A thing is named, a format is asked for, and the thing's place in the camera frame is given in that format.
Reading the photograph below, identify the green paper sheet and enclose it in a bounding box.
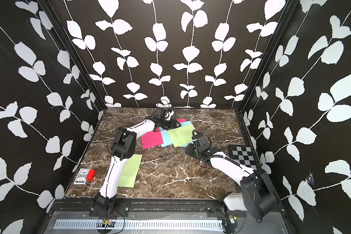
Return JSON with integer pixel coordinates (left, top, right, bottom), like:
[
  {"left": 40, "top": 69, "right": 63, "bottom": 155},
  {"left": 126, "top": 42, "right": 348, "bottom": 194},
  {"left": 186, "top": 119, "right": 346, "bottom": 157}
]
[
  {"left": 118, "top": 154, "right": 142, "bottom": 188},
  {"left": 167, "top": 122, "right": 195, "bottom": 147}
]

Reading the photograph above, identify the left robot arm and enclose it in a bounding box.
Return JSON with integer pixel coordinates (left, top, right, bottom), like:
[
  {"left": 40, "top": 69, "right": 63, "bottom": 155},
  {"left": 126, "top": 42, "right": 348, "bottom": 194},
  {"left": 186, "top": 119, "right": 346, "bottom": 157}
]
[{"left": 94, "top": 118, "right": 181, "bottom": 212}]

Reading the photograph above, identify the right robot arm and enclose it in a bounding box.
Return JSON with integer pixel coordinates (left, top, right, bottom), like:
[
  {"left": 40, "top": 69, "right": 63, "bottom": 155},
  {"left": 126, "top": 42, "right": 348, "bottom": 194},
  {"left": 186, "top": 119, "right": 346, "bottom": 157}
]
[{"left": 186, "top": 143, "right": 280, "bottom": 220}]

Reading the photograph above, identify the large magenta paper sheet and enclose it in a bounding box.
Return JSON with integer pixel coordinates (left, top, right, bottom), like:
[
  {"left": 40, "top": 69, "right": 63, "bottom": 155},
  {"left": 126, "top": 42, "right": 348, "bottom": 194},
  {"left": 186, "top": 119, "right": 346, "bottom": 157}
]
[{"left": 141, "top": 128, "right": 163, "bottom": 149}]

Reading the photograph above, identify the left light blue paper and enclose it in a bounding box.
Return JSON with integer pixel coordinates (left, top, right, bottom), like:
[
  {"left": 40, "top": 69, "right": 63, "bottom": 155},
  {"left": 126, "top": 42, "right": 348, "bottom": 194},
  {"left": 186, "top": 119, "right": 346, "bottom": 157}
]
[{"left": 160, "top": 130, "right": 173, "bottom": 147}]

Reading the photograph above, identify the light blue paper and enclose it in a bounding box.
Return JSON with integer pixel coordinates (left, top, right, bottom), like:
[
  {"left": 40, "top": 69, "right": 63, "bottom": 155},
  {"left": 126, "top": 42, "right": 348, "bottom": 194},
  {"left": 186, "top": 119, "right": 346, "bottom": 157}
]
[
  {"left": 181, "top": 121, "right": 195, "bottom": 147},
  {"left": 160, "top": 130, "right": 173, "bottom": 147}
]

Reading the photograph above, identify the right light blue paper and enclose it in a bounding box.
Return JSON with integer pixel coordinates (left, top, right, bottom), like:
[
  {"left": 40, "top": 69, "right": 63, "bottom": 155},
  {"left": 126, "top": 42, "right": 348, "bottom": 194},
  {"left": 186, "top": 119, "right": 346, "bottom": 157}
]
[{"left": 181, "top": 121, "right": 195, "bottom": 147}]

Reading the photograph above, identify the checkerboard calibration plate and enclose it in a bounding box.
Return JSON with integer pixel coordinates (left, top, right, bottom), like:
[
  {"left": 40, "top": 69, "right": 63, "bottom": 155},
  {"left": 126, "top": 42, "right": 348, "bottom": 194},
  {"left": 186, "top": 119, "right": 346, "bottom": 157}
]
[{"left": 228, "top": 145, "right": 257, "bottom": 170}]

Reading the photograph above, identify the red small box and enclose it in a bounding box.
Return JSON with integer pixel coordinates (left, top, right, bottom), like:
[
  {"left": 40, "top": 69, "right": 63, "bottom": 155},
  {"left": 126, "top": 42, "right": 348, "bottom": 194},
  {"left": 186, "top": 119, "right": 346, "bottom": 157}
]
[{"left": 86, "top": 169, "right": 97, "bottom": 181}]

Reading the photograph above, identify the playing card deck box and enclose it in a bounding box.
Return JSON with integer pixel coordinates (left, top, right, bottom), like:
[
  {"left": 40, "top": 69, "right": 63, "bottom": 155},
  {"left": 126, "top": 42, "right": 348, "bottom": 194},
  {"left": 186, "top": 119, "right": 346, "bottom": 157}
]
[{"left": 73, "top": 168, "right": 91, "bottom": 185}]

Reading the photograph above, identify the small circuit board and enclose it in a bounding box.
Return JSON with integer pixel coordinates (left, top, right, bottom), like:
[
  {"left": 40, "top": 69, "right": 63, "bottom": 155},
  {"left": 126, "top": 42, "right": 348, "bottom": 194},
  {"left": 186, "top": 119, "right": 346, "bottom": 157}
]
[{"left": 97, "top": 219, "right": 116, "bottom": 230}]

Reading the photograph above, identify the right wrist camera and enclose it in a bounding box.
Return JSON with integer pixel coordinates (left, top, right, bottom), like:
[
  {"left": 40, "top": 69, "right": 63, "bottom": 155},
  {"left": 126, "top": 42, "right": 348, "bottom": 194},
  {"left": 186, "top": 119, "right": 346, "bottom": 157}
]
[{"left": 192, "top": 129, "right": 212, "bottom": 152}]

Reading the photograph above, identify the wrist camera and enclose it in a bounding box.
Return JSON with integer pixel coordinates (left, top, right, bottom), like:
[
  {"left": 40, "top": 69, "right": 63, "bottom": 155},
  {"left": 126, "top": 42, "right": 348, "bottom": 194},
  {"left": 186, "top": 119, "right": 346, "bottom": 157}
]
[
  {"left": 153, "top": 108, "right": 174, "bottom": 121},
  {"left": 192, "top": 129, "right": 212, "bottom": 152}
]

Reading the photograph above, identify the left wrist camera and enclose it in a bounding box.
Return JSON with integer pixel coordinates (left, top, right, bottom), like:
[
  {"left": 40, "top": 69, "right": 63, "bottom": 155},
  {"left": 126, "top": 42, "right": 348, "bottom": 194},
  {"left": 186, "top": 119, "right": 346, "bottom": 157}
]
[{"left": 153, "top": 108, "right": 174, "bottom": 121}]

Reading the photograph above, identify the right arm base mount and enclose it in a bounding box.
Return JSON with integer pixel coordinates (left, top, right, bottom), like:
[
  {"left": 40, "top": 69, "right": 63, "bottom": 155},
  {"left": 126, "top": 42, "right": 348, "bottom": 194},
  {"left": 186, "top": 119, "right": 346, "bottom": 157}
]
[{"left": 206, "top": 200, "right": 246, "bottom": 218}]

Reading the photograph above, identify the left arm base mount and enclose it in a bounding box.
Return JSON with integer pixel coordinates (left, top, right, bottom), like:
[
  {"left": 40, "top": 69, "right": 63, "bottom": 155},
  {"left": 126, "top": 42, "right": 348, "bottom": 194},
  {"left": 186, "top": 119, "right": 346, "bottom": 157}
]
[{"left": 89, "top": 200, "right": 130, "bottom": 219}]

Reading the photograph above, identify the white perforated rail strip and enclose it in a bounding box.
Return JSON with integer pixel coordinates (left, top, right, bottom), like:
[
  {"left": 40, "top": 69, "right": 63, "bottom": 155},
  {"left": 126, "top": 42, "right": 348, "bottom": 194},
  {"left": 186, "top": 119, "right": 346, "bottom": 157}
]
[{"left": 51, "top": 219, "right": 223, "bottom": 231}]

